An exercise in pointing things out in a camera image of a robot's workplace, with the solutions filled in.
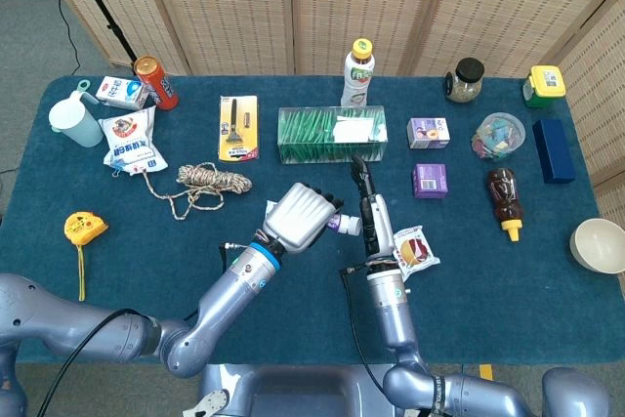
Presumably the bamboo folding screen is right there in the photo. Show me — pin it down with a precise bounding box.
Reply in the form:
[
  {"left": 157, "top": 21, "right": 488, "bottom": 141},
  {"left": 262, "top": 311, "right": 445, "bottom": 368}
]
[{"left": 29, "top": 0, "right": 625, "bottom": 216}]

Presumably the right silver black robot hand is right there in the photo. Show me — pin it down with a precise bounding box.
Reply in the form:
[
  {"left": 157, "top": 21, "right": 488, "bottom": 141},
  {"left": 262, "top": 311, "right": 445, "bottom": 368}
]
[{"left": 350, "top": 152, "right": 396, "bottom": 260}]

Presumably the white blue-print powder bag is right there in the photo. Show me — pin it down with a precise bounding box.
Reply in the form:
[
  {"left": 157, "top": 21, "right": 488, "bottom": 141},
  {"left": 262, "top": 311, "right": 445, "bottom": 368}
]
[{"left": 99, "top": 104, "right": 169, "bottom": 177}]

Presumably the dark blue rectangular box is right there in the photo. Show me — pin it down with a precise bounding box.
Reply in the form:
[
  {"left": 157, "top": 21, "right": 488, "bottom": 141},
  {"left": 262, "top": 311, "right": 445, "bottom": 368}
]
[{"left": 531, "top": 118, "right": 577, "bottom": 186}]

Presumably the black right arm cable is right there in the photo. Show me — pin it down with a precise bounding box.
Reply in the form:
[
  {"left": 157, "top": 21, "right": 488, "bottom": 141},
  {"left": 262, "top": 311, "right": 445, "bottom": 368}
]
[{"left": 340, "top": 263, "right": 392, "bottom": 389}]

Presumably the purple wrapped pack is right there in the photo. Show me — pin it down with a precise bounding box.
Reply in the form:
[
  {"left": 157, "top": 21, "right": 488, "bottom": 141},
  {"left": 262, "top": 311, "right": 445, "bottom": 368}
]
[{"left": 412, "top": 163, "right": 449, "bottom": 200}]

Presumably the red soda can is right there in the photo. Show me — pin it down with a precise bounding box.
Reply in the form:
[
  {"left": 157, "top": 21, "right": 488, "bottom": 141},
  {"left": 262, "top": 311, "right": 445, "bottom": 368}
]
[{"left": 133, "top": 55, "right": 180, "bottom": 111}]

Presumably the small purple white-capped bottle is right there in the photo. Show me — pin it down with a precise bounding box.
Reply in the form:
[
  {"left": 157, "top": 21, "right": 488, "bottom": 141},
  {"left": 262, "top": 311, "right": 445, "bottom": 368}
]
[{"left": 265, "top": 199, "right": 363, "bottom": 236}]

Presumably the clear tub of binder clips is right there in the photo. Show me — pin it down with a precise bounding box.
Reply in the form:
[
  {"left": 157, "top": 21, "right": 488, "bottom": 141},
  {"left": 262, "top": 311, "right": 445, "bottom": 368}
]
[{"left": 470, "top": 112, "right": 527, "bottom": 161}]

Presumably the grey-blue robot torso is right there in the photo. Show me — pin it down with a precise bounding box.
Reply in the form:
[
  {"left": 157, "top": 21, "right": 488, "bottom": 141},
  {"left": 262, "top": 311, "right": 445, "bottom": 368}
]
[{"left": 183, "top": 362, "right": 440, "bottom": 417}]

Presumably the blue tablecloth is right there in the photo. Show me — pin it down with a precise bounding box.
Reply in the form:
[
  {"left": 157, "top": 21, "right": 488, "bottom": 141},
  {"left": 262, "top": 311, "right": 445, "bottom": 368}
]
[{"left": 0, "top": 74, "right": 625, "bottom": 367}]

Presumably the clear box of green teabags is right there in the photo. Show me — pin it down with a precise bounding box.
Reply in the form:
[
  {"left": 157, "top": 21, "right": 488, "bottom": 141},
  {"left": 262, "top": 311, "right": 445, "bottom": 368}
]
[{"left": 276, "top": 104, "right": 390, "bottom": 165}]

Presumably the black stand pole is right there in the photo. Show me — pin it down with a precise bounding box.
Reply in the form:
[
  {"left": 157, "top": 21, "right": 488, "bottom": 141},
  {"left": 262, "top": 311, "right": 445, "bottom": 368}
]
[{"left": 62, "top": 0, "right": 141, "bottom": 66}]

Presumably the white blue milk carton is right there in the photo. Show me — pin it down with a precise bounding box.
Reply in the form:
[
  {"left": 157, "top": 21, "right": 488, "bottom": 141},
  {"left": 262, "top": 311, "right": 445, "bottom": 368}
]
[{"left": 95, "top": 75, "right": 149, "bottom": 111}]

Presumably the light blue plastic pitcher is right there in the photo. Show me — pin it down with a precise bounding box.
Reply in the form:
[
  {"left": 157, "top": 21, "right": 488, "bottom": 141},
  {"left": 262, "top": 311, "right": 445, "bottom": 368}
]
[{"left": 48, "top": 78, "right": 104, "bottom": 148}]

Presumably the glass jar black lid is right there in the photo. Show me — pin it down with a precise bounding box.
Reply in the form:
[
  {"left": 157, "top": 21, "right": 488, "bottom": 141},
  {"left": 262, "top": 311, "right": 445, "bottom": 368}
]
[{"left": 443, "top": 57, "right": 485, "bottom": 104}]

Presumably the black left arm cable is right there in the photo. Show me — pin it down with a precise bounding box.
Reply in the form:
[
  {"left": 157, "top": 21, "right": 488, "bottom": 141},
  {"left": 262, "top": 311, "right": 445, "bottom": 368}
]
[{"left": 36, "top": 239, "right": 253, "bottom": 417}]

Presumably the razor in yellow blister pack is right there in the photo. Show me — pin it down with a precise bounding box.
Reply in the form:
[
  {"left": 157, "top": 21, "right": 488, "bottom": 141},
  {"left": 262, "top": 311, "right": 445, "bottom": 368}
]
[{"left": 217, "top": 94, "right": 260, "bottom": 163}]

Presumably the braided multicolour rope bundle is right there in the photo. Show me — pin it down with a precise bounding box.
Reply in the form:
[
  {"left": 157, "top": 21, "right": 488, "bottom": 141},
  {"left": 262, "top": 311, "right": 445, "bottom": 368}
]
[{"left": 144, "top": 161, "right": 254, "bottom": 222}]

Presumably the purple white carton box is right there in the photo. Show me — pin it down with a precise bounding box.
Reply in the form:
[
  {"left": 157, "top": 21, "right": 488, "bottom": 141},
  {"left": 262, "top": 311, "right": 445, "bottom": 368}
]
[{"left": 405, "top": 116, "right": 451, "bottom": 150}]

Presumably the green container yellow lid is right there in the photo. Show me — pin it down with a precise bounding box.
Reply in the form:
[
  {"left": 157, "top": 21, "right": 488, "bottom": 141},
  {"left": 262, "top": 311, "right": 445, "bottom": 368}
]
[{"left": 521, "top": 64, "right": 567, "bottom": 109}]

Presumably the cream white bowl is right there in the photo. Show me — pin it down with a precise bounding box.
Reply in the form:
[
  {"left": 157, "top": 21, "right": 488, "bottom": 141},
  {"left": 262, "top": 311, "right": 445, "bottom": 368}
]
[{"left": 569, "top": 217, "right": 625, "bottom": 273}]

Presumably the white green drink bottle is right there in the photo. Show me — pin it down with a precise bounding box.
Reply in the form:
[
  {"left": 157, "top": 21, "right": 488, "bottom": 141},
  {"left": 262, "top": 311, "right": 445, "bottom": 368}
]
[{"left": 340, "top": 38, "right": 377, "bottom": 108}]

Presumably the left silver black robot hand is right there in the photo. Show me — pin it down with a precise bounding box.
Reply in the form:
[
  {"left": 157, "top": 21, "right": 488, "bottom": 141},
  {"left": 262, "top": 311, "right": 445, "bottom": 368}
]
[{"left": 262, "top": 182, "right": 346, "bottom": 256}]

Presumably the brown syrup bottle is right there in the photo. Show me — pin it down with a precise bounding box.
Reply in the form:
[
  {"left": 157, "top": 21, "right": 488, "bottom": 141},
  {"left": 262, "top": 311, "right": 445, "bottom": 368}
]
[{"left": 485, "top": 167, "right": 524, "bottom": 243}]

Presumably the white snack packet red fruit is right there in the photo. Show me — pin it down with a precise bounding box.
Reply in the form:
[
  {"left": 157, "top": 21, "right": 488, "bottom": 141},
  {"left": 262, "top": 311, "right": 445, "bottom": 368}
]
[{"left": 393, "top": 225, "right": 440, "bottom": 284}]

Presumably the yellow tape measure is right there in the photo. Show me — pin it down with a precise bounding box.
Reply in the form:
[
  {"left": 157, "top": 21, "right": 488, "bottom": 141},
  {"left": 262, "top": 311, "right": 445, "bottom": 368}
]
[{"left": 63, "top": 211, "right": 109, "bottom": 302}]

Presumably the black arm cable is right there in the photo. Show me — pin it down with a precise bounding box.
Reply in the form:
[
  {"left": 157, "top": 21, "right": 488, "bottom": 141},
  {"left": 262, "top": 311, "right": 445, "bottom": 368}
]
[
  {"left": 340, "top": 263, "right": 392, "bottom": 389},
  {"left": 36, "top": 239, "right": 253, "bottom": 417}
]

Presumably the black floor cable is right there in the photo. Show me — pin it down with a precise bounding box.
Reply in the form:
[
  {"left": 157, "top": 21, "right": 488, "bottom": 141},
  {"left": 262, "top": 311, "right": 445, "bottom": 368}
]
[{"left": 33, "top": 0, "right": 82, "bottom": 77}]

